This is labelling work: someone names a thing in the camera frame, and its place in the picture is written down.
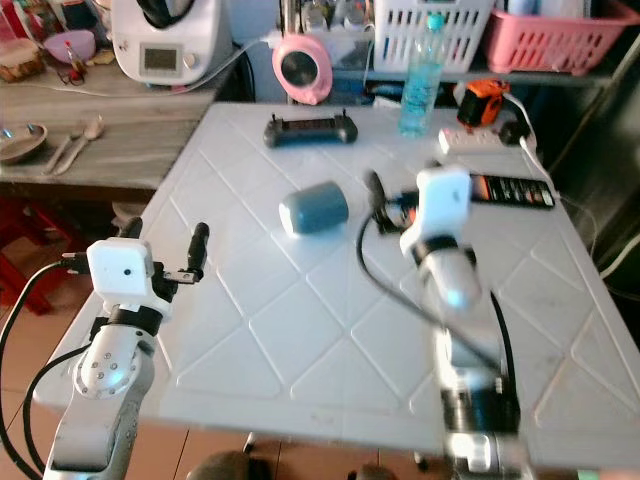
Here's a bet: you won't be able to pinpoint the grey-blue cup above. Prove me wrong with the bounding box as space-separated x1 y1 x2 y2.
278 181 351 238

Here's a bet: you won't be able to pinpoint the stacked white bowls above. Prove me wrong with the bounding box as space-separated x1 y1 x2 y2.
110 200 151 236

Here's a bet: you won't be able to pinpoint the white power strip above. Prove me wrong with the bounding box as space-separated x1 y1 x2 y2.
438 128 521 156

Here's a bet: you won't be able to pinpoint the clear blue water bottle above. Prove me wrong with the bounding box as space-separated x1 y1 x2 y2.
397 14 451 139

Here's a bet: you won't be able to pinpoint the orange and black device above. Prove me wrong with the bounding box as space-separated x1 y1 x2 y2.
455 78 511 129

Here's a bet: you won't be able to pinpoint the black smartphone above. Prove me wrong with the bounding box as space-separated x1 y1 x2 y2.
470 173 556 209

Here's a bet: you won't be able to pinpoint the black plug adapter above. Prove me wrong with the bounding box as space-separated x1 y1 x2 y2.
500 120 531 147

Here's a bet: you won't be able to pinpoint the black remote controller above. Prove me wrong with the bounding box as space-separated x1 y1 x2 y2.
265 112 359 149

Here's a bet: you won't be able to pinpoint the metal fork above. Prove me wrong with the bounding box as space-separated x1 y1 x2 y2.
45 125 83 179

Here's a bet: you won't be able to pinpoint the red plastic stool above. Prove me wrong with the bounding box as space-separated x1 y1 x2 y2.
0 197 61 311

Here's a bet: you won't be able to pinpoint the white plastic basket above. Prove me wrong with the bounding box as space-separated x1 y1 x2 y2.
372 0 496 73

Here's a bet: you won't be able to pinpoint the pink round appliance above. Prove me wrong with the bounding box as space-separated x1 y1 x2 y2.
271 33 333 105

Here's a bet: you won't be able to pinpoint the pink plastic basket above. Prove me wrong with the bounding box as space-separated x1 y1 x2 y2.
485 5 640 76

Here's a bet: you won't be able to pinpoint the white kitchen machine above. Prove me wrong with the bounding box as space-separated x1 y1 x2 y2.
110 0 229 86

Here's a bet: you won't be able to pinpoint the purple plastic bowl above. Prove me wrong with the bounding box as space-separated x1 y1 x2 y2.
45 30 98 66

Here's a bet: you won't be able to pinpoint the brown food container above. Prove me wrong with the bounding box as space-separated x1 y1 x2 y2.
0 45 46 83

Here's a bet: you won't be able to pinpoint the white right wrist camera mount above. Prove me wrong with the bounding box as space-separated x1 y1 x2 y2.
400 166 473 256

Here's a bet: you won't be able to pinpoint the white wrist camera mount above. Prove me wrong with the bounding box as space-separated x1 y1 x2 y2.
87 238 158 306
400 166 473 256

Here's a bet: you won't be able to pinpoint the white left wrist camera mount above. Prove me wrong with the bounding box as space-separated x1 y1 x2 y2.
87 238 158 306

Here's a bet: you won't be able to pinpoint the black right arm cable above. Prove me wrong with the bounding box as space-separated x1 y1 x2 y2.
357 215 521 401

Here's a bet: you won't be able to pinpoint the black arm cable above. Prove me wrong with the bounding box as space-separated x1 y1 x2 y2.
22 345 91 471
357 215 521 401
0 262 89 480

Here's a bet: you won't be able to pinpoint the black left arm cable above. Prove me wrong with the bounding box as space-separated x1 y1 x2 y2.
22 345 91 471
0 262 89 480

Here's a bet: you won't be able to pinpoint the white charging cable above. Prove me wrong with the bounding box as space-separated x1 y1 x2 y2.
505 93 561 186

